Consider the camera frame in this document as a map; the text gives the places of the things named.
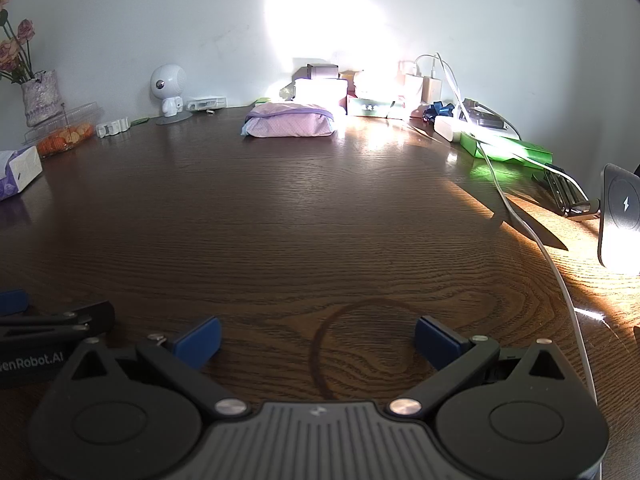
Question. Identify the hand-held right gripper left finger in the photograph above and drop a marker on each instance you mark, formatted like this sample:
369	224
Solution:
200	342

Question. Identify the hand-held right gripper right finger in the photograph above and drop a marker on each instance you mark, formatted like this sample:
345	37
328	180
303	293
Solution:
437	342

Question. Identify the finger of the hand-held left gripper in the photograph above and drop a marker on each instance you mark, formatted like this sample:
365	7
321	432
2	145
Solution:
12	302
95	315

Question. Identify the pastel pink blue purple garment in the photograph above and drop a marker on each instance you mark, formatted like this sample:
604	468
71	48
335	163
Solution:
290	122

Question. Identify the purple white tissue pack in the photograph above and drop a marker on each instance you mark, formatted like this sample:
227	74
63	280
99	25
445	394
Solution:
25	170

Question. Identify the clear plastic box orange snacks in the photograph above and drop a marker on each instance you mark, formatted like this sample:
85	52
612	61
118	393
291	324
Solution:
65	137

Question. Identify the white clip holder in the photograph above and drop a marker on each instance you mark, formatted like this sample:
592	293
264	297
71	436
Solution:
112	127

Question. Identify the silver metal stand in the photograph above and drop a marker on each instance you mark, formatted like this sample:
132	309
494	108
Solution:
562	190

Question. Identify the pale textured vase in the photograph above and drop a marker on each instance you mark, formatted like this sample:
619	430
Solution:
42	100

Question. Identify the green box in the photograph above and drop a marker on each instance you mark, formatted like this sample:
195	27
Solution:
520	152

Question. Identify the white power strip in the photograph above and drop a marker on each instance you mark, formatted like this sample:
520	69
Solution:
447	127

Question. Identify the dark power bank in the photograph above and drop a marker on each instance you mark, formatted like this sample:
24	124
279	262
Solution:
487	120

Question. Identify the blue ribbon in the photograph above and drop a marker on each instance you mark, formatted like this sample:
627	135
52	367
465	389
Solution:
439	111

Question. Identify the white rectangular device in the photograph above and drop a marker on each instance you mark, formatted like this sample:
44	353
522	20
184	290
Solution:
206	103

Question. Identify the white round-headed robot figure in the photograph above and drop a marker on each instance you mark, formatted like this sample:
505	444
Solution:
170	82

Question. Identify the teal box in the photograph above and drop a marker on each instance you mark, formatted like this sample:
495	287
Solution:
370	107

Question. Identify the dried pink roses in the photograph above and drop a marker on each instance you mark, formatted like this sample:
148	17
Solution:
25	30

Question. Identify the white box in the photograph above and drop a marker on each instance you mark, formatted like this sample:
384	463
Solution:
320	91

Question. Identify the dark grey charger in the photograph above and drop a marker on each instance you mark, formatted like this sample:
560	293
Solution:
322	71

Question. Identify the white wall charger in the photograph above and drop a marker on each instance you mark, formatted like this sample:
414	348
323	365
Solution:
413	90
432	90

